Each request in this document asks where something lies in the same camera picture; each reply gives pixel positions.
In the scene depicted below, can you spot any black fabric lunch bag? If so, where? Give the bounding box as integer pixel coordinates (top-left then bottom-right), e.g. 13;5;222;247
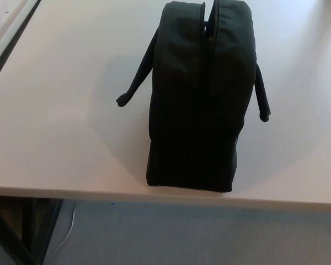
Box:
115;0;272;193

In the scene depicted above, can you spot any black desk leg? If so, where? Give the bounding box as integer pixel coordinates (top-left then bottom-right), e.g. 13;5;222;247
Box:
18;197;64;259

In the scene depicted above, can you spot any white desk with black edge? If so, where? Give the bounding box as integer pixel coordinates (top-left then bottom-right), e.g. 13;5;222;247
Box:
0;0;42;92

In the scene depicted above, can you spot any white floor cable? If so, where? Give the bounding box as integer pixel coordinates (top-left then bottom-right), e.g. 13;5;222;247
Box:
47;204;76;251

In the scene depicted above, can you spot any black diagonal desk frame bar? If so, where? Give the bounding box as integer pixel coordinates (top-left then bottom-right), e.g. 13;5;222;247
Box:
0;196;42;265

